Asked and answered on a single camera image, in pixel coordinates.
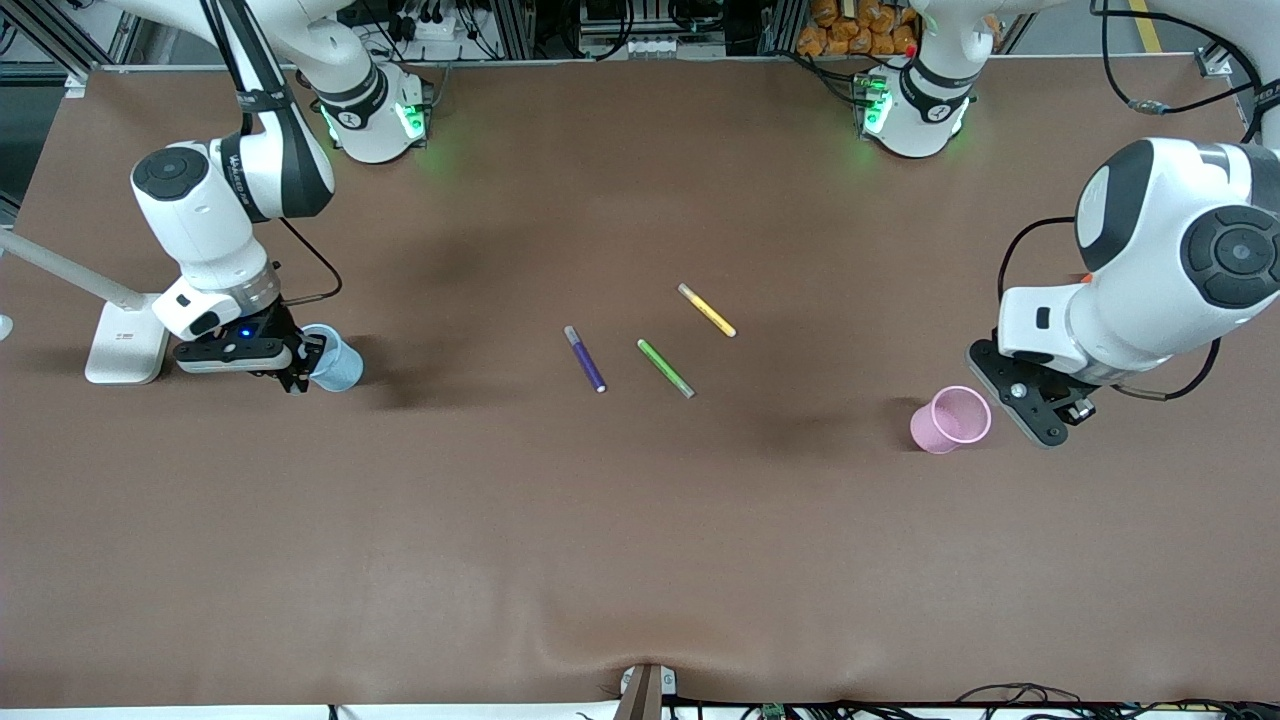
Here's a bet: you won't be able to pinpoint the black cable bundle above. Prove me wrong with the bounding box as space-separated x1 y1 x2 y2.
660 684 1280 720

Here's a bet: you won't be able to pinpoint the white power strip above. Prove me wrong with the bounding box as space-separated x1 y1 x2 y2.
398 8 473 53

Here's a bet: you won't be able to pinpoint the metal table edge bracket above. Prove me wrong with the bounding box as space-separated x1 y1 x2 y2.
612 663 678 720

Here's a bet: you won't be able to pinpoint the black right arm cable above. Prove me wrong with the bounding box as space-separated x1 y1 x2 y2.
200 0 344 307

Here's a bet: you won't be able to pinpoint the blue mesh cup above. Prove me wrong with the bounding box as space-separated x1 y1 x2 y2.
300 323 364 393

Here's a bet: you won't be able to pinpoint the green marker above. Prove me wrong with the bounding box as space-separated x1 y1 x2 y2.
637 339 696 400

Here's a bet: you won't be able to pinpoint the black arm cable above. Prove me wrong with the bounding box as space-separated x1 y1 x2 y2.
998 0 1280 403
200 0 344 307

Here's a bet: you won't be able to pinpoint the orange snack packets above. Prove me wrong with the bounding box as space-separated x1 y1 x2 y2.
797 0 923 57

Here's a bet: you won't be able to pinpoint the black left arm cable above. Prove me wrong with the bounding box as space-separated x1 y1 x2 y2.
998 0 1280 403

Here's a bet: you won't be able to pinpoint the purple marker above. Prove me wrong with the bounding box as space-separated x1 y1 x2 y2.
564 325 608 394

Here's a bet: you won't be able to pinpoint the pink mesh cup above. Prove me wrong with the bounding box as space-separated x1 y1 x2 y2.
909 385 993 456

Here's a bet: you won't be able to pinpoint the yellow marker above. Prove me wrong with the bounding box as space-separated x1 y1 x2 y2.
677 283 738 339

